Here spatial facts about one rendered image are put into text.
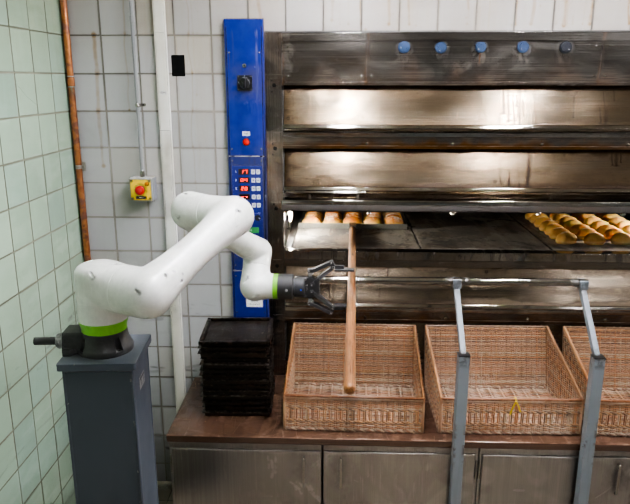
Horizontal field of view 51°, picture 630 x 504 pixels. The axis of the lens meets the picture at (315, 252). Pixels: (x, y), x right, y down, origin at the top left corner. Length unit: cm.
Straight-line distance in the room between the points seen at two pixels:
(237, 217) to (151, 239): 113
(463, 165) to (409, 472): 128
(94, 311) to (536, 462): 177
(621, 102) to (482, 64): 60
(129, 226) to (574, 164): 194
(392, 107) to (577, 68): 76
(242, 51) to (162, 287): 137
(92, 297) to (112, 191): 128
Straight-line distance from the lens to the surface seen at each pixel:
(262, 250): 238
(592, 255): 311
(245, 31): 282
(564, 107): 297
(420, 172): 286
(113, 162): 300
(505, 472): 278
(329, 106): 282
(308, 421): 266
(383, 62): 283
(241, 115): 282
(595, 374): 261
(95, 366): 183
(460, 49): 287
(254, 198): 285
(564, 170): 300
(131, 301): 170
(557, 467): 282
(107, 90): 298
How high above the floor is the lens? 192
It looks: 15 degrees down
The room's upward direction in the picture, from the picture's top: straight up
